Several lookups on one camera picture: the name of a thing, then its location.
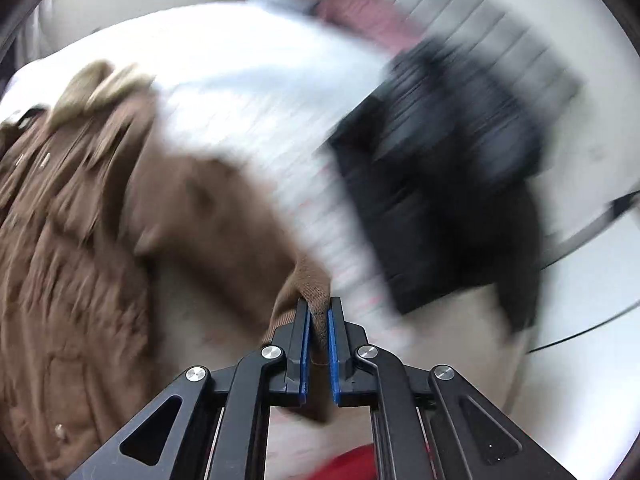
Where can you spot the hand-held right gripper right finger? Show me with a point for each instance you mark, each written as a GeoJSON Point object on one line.
{"type": "Point", "coordinates": [334, 355]}

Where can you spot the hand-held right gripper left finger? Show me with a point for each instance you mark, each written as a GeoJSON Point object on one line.
{"type": "Point", "coordinates": [302, 355]}

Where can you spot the brown coat with fleece collar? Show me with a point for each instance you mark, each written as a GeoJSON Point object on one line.
{"type": "Point", "coordinates": [75, 260]}

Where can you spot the red cloth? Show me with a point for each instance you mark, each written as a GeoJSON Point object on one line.
{"type": "Point", "coordinates": [345, 467]}

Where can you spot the black puffer jacket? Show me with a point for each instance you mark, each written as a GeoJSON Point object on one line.
{"type": "Point", "coordinates": [425, 210]}

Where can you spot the bed with floral sheet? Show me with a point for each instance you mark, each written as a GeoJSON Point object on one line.
{"type": "Point", "coordinates": [250, 110]}

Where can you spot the light blue bedspread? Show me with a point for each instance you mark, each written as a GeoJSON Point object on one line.
{"type": "Point", "coordinates": [225, 60]}

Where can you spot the pink velvet pillow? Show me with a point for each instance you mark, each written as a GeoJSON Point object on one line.
{"type": "Point", "coordinates": [365, 15]}

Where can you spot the grey padded headboard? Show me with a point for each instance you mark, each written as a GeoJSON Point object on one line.
{"type": "Point", "coordinates": [475, 25]}

